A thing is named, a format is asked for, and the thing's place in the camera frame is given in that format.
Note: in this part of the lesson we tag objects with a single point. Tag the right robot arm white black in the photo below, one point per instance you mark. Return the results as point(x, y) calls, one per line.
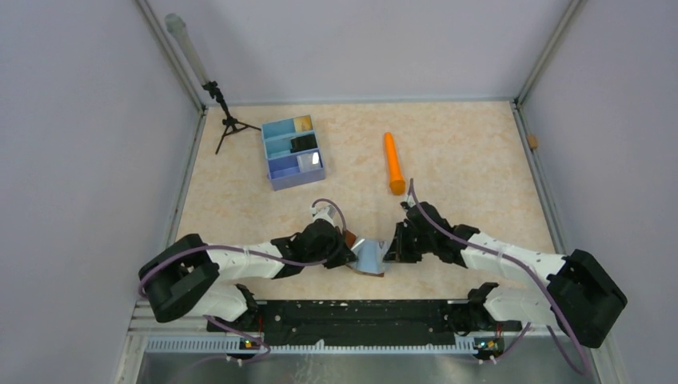
point(571, 291)

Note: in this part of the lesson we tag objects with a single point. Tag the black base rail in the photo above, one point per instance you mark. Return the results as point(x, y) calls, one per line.
point(437, 322)

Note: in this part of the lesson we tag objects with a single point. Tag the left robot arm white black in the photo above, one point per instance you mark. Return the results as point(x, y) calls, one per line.
point(194, 278)

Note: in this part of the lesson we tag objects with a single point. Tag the white cable duct strip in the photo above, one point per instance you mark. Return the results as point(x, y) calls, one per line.
point(235, 345)

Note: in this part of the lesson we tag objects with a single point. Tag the black card in tray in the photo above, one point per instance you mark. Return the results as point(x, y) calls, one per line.
point(303, 143)

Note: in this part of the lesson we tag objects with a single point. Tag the small black tripod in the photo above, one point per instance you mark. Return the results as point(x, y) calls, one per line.
point(230, 123)

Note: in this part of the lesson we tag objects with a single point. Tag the silver card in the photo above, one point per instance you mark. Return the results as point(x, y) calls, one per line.
point(309, 162)

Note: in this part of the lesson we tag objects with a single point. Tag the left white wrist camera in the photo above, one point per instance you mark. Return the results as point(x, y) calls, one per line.
point(325, 213)

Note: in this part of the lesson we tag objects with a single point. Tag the blue compartment tray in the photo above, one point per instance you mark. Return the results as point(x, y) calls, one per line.
point(282, 167)

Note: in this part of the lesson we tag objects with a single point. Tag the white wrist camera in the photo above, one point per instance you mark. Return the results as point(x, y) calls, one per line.
point(409, 201)
point(325, 213)

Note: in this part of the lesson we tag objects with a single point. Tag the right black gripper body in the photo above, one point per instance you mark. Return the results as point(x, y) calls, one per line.
point(414, 244)

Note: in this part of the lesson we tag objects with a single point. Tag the brown leather card holder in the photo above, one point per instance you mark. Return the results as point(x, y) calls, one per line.
point(368, 257)

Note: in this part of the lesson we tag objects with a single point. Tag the gold card in tray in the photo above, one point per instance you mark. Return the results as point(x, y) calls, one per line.
point(303, 124)

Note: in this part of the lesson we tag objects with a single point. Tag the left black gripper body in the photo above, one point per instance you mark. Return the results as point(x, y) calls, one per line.
point(329, 252)

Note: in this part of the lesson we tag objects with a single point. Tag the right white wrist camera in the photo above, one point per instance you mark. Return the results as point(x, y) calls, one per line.
point(409, 201)

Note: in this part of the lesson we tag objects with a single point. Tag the orange cylinder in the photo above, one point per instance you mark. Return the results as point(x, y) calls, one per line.
point(397, 183)

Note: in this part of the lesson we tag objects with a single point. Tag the small tan block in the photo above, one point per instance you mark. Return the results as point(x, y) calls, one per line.
point(532, 141)

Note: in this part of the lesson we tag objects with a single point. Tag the grey tube on frame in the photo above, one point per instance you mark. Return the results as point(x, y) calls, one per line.
point(178, 30)

